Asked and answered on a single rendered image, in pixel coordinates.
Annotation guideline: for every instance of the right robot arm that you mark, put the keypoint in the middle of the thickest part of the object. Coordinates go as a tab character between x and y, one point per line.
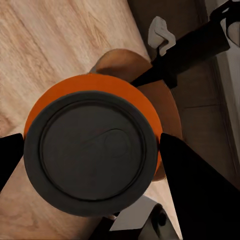
177	56

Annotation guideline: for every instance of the cabinet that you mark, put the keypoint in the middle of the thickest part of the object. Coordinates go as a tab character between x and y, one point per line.
205	96

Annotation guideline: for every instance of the trash can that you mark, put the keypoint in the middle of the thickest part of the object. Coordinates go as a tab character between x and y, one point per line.
128	65

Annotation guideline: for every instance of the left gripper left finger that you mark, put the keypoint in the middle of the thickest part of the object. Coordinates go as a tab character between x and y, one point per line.
11	152

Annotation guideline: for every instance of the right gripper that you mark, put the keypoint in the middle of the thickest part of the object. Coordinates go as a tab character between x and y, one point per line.
185	55

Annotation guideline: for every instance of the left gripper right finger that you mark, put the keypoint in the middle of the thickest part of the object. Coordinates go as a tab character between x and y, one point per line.
207	205

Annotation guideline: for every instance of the can of soda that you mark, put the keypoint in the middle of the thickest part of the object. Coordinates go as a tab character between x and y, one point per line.
92	145

